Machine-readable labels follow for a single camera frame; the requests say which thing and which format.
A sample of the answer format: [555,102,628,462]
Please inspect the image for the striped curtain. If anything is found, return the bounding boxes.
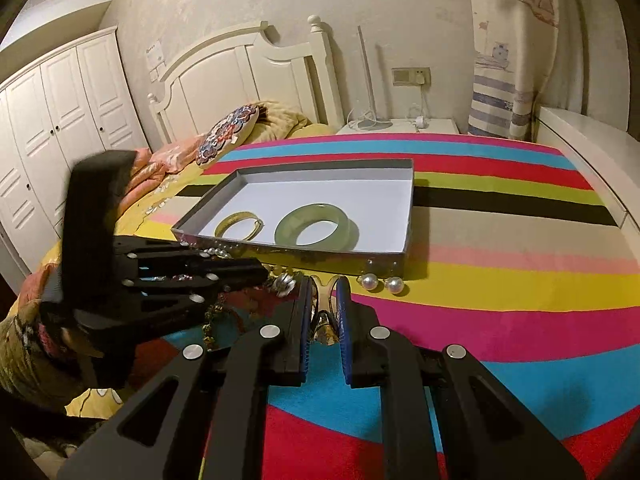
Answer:
[465,0,561,141]

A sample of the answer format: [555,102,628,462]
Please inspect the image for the white window ledge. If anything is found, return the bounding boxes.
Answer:
[532,105,640,231]

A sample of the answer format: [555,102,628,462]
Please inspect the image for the tan fleece blanket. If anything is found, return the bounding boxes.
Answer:
[255,100,313,143]

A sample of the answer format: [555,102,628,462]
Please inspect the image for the white power cable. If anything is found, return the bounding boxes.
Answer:
[410,84,431,128]

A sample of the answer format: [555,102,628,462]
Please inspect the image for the white slim lamp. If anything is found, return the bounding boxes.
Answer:
[347,25,396,131]

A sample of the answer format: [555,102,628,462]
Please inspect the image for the white wooden headboard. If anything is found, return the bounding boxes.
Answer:
[147,15,346,146]

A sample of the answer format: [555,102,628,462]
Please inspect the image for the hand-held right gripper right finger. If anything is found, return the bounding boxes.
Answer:
[334,276,586,480]

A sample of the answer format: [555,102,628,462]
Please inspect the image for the silver pearl brooch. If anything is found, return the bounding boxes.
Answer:
[272,271,301,297]

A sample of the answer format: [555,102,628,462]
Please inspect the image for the white nightstand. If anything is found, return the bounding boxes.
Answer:
[335,117,461,136]

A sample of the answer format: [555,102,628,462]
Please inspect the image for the pink quilt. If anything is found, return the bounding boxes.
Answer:
[117,135,208,211]

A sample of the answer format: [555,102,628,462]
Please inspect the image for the paper wall notice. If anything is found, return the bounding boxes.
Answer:
[146,40,167,81]

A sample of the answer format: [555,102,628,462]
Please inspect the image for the green jade bangle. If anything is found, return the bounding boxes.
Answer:
[274,202,360,251]

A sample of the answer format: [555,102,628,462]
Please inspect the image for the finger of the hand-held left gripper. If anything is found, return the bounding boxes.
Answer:
[75,271,271,347]
[112,236,268,281]

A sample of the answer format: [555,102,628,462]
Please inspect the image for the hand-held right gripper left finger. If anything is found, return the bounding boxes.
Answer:
[56,275,315,480]

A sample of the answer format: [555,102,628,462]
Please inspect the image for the patterned round pillow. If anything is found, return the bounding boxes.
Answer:
[195,102,261,168]

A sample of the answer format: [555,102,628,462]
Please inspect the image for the gold cage ring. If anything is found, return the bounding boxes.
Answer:
[309,275,346,346]

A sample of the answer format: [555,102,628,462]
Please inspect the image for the grey shallow cardboard box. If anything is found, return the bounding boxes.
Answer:
[171,158,416,279]

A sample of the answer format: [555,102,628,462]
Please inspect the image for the wall socket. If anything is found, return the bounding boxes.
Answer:
[391,66,432,87]

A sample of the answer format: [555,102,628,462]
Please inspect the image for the gold bangle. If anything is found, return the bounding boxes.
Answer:
[215,212,264,239]

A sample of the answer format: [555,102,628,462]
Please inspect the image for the white wardrobe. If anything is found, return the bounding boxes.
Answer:
[0,25,151,281]

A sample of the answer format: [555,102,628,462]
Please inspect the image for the olive quilted cloth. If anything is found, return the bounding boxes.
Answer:
[0,305,91,411]

